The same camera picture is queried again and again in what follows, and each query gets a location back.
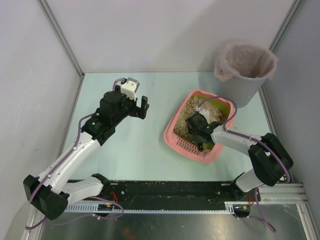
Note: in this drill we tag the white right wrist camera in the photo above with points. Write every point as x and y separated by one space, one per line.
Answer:
204 112

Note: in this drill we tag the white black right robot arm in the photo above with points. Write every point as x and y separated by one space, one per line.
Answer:
269 159

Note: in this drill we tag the black slotted litter scoop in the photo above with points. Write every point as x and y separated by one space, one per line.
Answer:
203 141

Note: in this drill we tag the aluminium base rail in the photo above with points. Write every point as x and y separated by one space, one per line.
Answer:
283 193

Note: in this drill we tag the aluminium corner post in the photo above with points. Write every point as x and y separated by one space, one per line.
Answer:
48 13
286 23

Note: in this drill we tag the left aluminium corner post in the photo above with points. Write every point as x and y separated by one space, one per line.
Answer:
48 13

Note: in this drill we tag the grey waste bin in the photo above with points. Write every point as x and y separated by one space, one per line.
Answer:
241 89

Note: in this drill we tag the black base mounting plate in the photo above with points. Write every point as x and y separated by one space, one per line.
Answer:
197 195

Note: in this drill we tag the beige cat litter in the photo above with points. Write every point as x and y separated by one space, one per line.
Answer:
181 126

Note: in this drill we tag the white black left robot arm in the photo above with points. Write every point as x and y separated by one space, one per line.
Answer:
50 192

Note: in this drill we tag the right aluminium corner post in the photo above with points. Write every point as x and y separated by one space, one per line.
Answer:
286 23

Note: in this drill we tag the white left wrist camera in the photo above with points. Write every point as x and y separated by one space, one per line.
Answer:
129 88

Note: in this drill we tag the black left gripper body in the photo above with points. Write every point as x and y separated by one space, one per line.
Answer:
136 110

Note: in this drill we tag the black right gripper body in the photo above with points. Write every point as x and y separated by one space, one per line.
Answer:
198 137

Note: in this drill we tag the pink and green litter box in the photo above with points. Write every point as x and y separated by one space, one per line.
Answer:
190 149

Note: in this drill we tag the pink bin liner bag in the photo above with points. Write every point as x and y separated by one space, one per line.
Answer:
246 60

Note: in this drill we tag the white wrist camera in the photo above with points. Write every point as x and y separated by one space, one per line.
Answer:
204 112
129 88

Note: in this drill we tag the slotted grey cable duct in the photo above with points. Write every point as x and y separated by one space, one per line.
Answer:
107 208

